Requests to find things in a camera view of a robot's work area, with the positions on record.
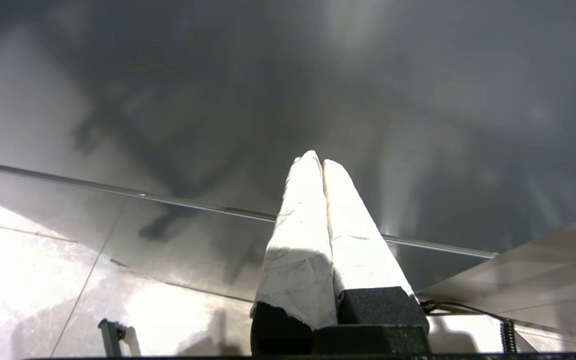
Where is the stainless steel appliance door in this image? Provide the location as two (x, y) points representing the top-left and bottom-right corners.
(0, 0), (576, 256)

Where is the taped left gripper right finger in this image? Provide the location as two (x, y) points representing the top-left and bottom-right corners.
(322, 159), (431, 331)

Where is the small black bracket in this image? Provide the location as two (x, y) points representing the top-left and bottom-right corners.
(97, 318), (128, 357)

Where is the thin black cable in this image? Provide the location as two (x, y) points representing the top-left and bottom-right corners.
(420, 299), (506, 323)

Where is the grey metal panel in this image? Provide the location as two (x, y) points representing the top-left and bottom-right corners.
(415, 209), (576, 351)

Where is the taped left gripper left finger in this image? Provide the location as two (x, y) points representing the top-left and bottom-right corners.
(249, 149), (339, 357)

